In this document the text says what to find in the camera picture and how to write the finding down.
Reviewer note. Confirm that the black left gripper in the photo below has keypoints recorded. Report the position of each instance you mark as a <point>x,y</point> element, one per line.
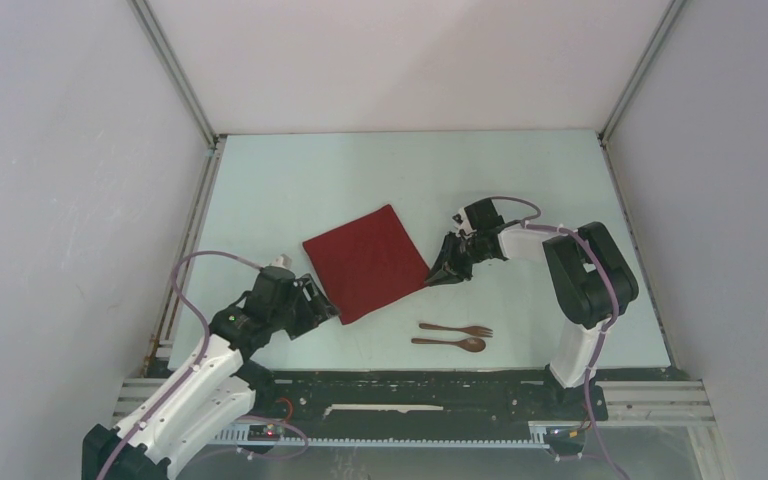
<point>310,320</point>

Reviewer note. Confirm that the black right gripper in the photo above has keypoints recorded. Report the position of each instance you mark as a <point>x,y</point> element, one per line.
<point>452,271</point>

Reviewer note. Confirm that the red cloth napkin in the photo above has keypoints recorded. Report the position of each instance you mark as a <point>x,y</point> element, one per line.
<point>367,264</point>

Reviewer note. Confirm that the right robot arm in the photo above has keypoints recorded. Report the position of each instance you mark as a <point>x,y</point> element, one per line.
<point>592,281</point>

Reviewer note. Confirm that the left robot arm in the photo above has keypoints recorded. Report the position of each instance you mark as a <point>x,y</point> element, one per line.
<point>215,386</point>

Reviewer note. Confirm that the brown wooden fork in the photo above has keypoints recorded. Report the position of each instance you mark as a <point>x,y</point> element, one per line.
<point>474,331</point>

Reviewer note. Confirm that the brown wooden spoon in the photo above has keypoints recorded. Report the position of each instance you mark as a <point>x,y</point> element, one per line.
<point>468,344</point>

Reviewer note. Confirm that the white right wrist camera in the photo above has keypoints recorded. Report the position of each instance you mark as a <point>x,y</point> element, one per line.
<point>461,222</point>

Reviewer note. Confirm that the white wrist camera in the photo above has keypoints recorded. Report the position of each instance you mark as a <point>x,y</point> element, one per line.
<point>282,261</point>
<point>461,222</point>

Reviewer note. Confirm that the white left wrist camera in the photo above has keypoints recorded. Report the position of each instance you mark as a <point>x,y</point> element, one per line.
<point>282,261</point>

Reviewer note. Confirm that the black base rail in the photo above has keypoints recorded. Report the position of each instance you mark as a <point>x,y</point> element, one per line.
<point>484,409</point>

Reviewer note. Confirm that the left aluminium frame post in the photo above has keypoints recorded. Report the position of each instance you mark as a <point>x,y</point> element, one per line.
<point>163,48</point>

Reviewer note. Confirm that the aluminium frame post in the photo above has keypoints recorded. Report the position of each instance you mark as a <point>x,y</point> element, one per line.
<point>645,62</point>
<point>163,48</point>

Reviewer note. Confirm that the right aluminium frame post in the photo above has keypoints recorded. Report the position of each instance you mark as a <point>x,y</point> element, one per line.
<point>645,62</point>

